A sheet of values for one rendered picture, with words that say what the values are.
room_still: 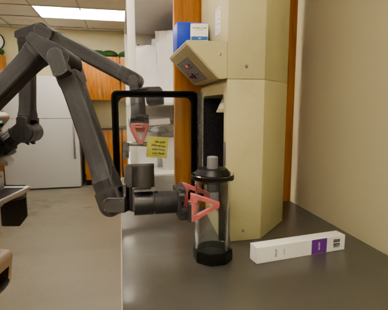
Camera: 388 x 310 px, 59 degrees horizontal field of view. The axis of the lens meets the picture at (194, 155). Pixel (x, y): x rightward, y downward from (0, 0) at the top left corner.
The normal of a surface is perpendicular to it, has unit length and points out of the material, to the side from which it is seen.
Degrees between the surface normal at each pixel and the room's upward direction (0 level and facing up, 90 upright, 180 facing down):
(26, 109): 78
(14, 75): 84
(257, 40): 90
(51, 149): 90
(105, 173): 70
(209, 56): 90
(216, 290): 0
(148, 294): 0
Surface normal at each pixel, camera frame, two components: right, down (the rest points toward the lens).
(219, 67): 0.21, 0.14
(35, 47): -0.12, -0.02
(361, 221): -0.98, 0.03
